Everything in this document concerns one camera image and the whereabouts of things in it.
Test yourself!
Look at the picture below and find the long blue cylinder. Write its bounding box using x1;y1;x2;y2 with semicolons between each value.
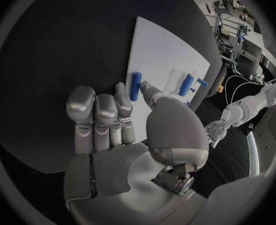
178;73;195;97
129;71;143;102

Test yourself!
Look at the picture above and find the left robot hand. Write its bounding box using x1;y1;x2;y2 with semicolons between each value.
204;119;230;149

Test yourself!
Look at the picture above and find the white cable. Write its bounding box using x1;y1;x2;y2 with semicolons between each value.
228;81;260;106
223;75;252;117

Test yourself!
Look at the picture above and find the desk with computer screen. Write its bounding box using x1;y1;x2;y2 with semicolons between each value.
236;38;271;68

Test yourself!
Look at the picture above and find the white task board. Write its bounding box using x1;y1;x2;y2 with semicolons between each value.
124;16;211;144

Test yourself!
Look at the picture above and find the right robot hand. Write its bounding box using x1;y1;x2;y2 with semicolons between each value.
63;80;210;225

